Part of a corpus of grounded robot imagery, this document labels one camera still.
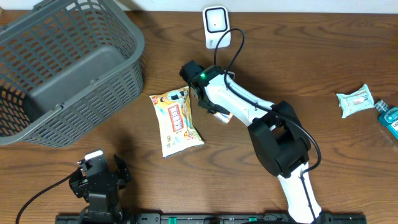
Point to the yellow snack bag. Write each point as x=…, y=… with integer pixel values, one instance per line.
x=173, y=111

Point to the white barcode scanner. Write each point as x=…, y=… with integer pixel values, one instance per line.
x=216, y=23

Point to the blue mouthwash bottle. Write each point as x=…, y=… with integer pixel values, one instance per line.
x=387, y=116

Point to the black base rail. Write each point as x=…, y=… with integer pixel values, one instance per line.
x=155, y=218

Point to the dark grey plastic basket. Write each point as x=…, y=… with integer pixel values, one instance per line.
x=67, y=66

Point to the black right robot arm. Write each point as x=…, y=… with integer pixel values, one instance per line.
x=279, y=140

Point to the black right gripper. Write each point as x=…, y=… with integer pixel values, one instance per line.
x=220, y=109

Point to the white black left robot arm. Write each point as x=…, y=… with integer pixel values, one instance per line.
x=100, y=210

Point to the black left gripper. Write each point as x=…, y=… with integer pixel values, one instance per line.
x=81, y=180

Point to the teal wet wipes pack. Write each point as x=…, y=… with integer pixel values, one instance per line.
x=361, y=99

